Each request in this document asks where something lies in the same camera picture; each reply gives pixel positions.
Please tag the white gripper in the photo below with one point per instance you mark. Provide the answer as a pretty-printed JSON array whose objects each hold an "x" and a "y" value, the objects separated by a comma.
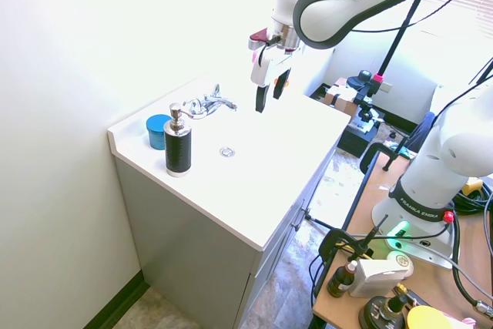
[{"x": 265, "y": 65}]

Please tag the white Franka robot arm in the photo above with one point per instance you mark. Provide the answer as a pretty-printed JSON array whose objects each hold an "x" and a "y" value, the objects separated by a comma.
[{"x": 327, "y": 17}]

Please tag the white sink countertop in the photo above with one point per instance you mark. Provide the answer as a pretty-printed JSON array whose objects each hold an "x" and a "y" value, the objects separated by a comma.
[{"x": 269, "y": 152}]

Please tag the cardboard box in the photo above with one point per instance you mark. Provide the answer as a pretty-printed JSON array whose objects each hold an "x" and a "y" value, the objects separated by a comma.
[{"x": 341, "y": 99}]

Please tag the chrome sink drain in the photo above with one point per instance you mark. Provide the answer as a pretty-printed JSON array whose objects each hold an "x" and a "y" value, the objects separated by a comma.
[{"x": 227, "y": 152}]

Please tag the black case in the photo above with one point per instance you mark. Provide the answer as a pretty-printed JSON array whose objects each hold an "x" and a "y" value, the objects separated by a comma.
[{"x": 356, "y": 138}]

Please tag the black chrome soap dispenser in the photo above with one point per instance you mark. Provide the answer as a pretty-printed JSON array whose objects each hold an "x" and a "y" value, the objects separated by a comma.
[{"x": 178, "y": 144}]

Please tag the black C-clamp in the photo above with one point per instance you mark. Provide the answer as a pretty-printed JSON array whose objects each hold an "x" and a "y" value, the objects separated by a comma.
[
  {"x": 331, "y": 240},
  {"x": 379, "y": 150}
]

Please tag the blue round container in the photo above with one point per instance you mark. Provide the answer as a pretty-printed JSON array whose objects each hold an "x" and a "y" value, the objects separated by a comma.
[{"x": 156, "y": 132}]

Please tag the black thin metal rod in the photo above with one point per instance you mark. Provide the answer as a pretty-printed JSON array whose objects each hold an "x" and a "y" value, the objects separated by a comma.
[{"x": 331, "y": 227}]

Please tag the wooden table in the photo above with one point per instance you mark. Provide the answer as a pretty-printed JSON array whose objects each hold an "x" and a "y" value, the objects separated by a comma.
[{"x": 366, "y": 205}]

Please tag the dark blue cloth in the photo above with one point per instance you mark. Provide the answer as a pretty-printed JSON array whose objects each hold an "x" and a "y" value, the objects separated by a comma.
[{"x": 421, "y": 132}]

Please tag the grey vanity cabinet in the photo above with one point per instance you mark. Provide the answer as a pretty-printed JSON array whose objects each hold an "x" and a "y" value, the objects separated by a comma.
[{"x": 192, "y": 236}]

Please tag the dark brown small bottle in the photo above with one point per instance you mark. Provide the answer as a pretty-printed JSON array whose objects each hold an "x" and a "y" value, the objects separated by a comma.
[{"x": 339, "y": 280}]

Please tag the white window blinds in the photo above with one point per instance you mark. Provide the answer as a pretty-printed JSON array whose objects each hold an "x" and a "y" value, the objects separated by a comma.
[{"x": 462, "y": 5}]

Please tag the white device box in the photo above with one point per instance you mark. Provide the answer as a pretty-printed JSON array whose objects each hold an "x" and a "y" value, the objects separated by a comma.
[{"x": 375, "y": 277}]

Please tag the red emergency stop button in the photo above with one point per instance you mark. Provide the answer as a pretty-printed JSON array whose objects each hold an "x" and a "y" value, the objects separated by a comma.
[{"x": 447, "y": 217}]

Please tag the yellow plug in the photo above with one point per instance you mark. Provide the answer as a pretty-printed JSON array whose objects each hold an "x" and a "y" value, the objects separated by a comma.
[{"x": 471, "y": 187}]

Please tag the black round weight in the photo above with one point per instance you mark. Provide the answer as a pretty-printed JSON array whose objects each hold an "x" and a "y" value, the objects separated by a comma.
[{"x": 379, "y": 311}]

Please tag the yellow round lid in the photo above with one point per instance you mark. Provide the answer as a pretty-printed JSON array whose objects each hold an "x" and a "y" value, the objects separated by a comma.
[{"x": 427, "y": 319}]

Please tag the pink object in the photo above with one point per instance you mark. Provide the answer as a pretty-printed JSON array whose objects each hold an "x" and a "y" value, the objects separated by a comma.
[{"x": 468, "y": 323}]

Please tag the red silver wrist camera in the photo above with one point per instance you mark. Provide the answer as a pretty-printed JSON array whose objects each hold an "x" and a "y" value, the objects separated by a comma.
[{"x": 259, "y": 39}]

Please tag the white wall outlet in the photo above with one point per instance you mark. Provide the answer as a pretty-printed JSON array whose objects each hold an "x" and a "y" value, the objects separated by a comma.
[{"x": 386, "y": 87}]

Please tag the black camera stand pink clamp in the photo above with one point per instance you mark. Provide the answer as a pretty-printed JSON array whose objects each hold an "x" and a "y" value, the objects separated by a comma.
[{"x": 396, "y": 36}]

